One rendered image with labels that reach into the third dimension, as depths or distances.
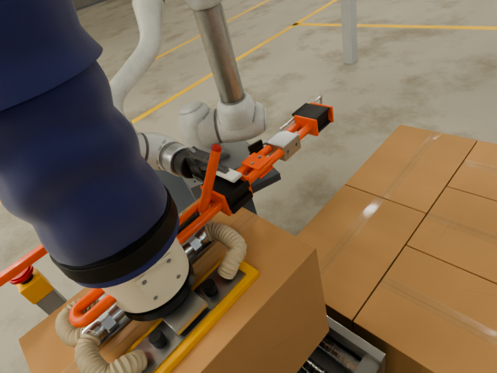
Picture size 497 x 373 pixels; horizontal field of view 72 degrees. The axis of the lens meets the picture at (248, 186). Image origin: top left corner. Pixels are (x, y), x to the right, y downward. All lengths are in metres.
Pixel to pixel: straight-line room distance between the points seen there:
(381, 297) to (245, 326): 0.73
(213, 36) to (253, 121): 0.38
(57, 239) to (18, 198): 0.09
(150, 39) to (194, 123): 0.45
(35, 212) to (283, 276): 0.49
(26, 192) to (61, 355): 0.47
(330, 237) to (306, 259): 0.73
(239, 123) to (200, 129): 0.17
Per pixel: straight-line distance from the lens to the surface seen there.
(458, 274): 1.46
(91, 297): 0.74
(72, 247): 0.57
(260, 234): 0.86
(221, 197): 0.75
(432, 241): 1.53
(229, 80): 1.35
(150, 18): 1.18
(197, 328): 0.74
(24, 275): 1.22
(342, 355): 1.25
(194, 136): 1.50
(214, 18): 1.25
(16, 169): 0.50
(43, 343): 0.95
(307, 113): 0.98
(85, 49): 0.49
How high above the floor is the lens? 1.70
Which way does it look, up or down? 39 degrees down
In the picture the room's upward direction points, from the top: 17 degrees counter-clockwise
